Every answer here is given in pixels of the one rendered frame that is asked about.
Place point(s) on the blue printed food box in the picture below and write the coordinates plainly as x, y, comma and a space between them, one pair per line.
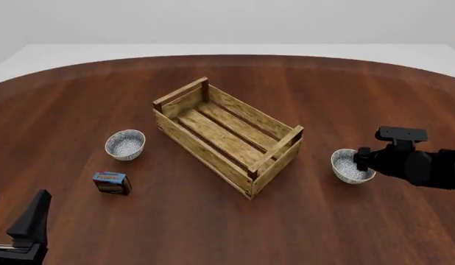
110, 182

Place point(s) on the blue patterned white bowl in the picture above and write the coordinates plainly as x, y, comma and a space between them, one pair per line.
344, 168
125, 146

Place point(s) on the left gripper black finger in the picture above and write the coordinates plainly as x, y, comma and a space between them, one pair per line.
33, 220

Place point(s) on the wooden slat tray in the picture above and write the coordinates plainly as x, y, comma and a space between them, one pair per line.
227, 138

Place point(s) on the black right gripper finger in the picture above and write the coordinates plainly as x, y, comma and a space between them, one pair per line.
361, 165

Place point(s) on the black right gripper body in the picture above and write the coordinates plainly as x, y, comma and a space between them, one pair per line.
364, 153

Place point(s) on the flat plate on black stalk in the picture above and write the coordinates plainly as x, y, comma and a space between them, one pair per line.
402, 134

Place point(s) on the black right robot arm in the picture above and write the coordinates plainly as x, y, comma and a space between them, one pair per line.
422, 169

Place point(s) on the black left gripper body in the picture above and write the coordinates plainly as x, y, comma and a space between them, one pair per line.
17, 254

